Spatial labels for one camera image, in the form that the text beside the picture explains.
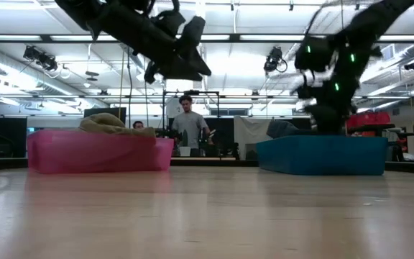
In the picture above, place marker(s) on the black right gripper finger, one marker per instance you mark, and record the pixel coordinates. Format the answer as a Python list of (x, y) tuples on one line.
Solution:
[(339, 120), (322, 120)]

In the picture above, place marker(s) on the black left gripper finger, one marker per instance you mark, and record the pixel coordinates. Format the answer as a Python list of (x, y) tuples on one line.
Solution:
[(192, 32), (196, 66)]

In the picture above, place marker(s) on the dark grey hat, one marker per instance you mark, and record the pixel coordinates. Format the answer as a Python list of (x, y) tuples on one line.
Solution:
[(282, 129)]

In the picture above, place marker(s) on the olive beige hat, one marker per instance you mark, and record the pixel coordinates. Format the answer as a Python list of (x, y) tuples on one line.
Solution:
[(110, 126)]

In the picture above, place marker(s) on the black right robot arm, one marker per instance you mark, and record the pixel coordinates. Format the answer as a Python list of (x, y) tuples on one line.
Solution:
[(358, 32)]

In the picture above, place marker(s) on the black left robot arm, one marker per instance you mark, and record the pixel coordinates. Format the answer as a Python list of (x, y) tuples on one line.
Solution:
[(85, 11)]

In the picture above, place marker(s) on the red storage bin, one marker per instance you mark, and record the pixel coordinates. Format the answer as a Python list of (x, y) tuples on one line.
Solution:
[(368, 118)]

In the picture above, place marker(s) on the black side table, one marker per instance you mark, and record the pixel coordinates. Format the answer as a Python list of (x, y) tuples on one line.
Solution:
[(370, 127)]

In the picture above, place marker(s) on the blue plastic bin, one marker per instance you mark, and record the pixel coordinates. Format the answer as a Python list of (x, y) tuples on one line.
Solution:
[(322, 154)]

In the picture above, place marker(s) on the standing person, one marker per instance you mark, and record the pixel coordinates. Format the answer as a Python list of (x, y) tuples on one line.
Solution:
[(190, 126)]

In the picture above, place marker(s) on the white hanging cloth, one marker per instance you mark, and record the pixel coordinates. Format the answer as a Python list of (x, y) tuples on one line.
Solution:
[(250, 136)]

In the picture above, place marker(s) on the black monitor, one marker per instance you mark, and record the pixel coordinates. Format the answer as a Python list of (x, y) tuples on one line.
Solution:
[(104, 112)]

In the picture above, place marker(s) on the seated person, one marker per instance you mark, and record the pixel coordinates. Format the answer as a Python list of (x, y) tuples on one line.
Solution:
[(138, 124)]

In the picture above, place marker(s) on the white cup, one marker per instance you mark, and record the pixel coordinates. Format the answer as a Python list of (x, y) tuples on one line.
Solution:
[(184, 151)]

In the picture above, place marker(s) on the pink plastic bin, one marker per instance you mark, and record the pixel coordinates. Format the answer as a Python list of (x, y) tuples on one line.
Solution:
[(99, 151)]

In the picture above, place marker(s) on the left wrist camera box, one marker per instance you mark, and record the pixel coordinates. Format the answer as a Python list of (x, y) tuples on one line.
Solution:
[(169, 21)]

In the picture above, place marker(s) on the black ceiling camera rig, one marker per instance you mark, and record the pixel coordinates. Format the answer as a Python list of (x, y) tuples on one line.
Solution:
[(273, 59), (412, 65), (41, 59)]

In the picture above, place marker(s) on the black table edge rail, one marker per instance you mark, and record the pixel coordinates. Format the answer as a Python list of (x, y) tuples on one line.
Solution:
[(214, 162)]

